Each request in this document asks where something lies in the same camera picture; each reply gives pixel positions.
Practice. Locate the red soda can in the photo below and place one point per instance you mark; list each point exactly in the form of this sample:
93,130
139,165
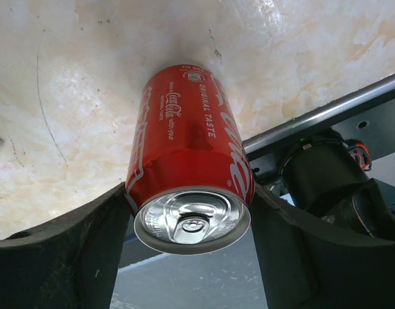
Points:
189,182

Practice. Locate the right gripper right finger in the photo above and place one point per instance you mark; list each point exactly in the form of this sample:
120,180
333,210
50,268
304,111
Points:
306,262

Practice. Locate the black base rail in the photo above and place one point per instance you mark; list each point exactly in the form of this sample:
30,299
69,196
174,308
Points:
329,128

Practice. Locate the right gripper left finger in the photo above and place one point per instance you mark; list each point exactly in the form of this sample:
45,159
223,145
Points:
68,262

